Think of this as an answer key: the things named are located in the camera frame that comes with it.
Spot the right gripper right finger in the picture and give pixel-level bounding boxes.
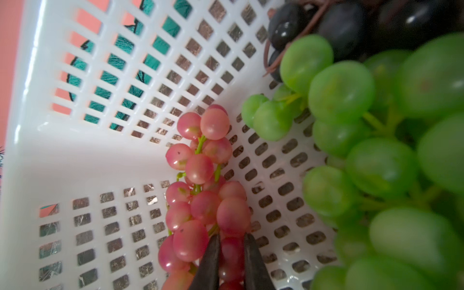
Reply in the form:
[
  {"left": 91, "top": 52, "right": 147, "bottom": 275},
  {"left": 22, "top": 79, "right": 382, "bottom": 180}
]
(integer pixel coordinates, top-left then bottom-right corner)
[{"left": 244, "top": 233, "right": 276, "bottom": 290}]

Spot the dark purple grape bunch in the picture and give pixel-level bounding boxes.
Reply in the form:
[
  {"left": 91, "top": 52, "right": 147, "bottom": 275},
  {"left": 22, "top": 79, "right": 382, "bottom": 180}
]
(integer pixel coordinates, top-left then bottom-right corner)
[{"left": 264, "top": 1, "right": 464, "bottom": 82}]

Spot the green grape bunch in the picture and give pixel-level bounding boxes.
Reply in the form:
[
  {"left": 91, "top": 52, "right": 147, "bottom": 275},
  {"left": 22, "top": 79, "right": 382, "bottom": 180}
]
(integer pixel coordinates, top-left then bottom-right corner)
[{"left": 242, "top": 33, "right": 464, "bottom": 290}]

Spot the white plastic perforated basket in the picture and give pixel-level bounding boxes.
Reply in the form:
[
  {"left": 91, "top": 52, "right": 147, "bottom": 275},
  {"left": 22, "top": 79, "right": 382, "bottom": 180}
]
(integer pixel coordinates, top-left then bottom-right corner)
[{"left": 1, "top": 1, "right": 337, "bottom": 290}]

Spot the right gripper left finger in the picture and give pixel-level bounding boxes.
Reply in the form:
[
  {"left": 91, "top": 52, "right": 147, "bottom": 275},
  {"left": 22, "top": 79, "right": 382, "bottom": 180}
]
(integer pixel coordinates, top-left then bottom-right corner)
[{"left": 188, "top": 234, "right": 221, "bottom": 290}]

